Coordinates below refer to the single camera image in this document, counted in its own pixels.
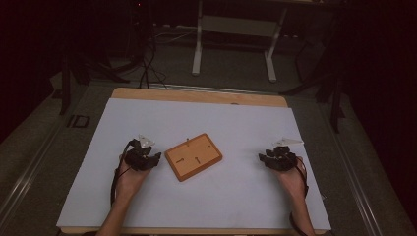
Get metal floor rail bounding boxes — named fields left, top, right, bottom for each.
left=148, top=83, right=279, bottom=96

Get black floor cables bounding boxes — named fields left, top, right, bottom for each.
left=129, top=23, right=198, bottom=90

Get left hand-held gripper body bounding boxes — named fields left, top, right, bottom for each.
left=124, top=134, right=156, bottom=172

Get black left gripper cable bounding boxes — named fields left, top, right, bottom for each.
left=109, top=143, right=133, bottom=208

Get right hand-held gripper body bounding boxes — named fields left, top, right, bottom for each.
left=267, top=137, right=305, bottom=172

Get white table mat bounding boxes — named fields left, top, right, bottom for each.
left=56, top=97, right=332, bottom=231

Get black metal stand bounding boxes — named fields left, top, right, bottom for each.
left=279, top=19, right=347, bottom=134
left=58, top=38, right=146, bottom=116

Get person's left hand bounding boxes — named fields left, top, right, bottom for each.
left=115, top=158, right=152, bottom=202

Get white metal desk frame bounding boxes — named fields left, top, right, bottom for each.
left=191, top=0, right=290, bottom=84

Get person's right hand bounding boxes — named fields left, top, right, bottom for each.
left=274, top=156, right=309, bottom=205

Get wooden picture frame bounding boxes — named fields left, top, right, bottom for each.
left=163, top=132, right=224, bottom=183

